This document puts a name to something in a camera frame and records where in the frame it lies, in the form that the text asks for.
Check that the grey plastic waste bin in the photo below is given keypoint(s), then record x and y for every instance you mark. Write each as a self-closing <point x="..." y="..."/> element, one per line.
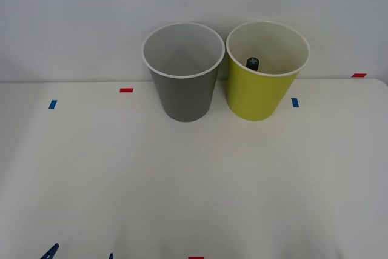
<point x="185" y="98"/>

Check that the yellow bottle with black cap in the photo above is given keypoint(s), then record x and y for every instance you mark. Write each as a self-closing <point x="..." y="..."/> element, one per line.
<point x="252" y="63"/>

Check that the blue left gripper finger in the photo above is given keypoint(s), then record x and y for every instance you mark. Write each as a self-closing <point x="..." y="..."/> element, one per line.
<point x="50" y="253"/>
<point x="110" y="256"/>

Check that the yellow-green plastic waste bin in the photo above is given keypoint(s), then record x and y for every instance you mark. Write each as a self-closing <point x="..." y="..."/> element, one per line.
<point x="257" y="95"/>

